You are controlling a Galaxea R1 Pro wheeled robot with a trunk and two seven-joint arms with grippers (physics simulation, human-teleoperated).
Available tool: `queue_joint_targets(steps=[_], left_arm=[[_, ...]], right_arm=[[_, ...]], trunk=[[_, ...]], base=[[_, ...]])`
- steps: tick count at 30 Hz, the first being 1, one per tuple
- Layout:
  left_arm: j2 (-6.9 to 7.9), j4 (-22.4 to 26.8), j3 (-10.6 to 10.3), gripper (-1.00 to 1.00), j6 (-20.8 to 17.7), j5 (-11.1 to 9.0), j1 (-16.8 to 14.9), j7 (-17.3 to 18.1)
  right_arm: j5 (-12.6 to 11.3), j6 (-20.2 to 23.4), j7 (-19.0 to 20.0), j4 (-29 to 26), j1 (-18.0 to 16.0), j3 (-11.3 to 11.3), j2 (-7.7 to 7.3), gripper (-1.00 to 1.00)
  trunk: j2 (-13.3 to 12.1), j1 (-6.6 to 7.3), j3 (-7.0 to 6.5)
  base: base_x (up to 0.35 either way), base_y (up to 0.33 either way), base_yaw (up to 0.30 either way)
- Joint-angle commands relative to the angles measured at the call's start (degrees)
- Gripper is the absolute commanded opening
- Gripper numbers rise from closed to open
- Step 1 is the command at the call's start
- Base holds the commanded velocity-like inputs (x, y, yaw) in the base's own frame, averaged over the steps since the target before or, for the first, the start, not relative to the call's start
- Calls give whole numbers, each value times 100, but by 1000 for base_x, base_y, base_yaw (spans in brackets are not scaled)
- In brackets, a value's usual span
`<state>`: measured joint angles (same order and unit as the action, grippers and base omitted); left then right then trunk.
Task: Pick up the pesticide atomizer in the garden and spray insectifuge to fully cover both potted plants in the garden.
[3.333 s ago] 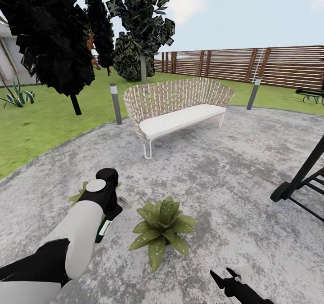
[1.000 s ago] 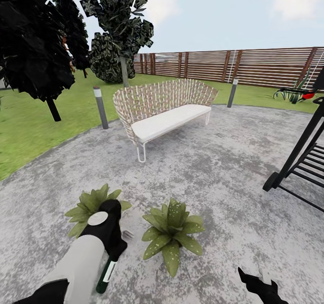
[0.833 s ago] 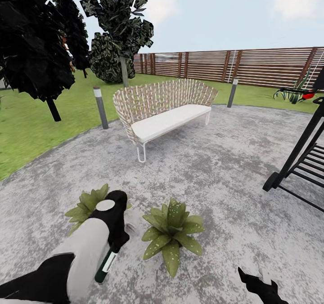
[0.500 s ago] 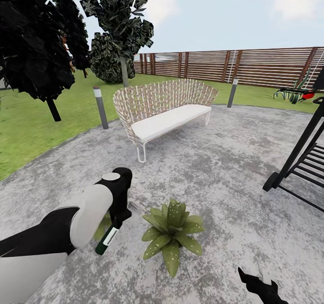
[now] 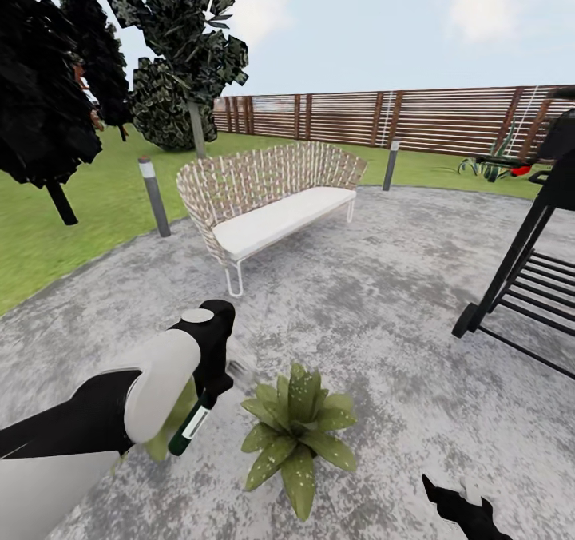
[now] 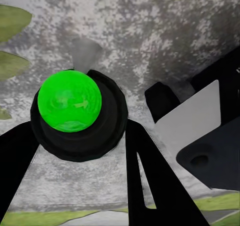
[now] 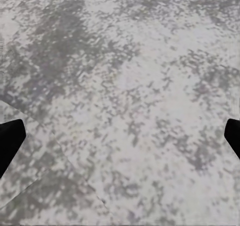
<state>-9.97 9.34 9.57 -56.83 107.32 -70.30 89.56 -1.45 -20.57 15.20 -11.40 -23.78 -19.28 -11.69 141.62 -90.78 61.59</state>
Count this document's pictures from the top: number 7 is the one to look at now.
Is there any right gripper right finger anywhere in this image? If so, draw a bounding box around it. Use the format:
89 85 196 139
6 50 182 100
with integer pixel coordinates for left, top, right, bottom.
224 119 240 159

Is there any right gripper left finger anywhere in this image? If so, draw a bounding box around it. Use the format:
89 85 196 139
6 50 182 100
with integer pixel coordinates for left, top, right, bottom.
0 119 26 179

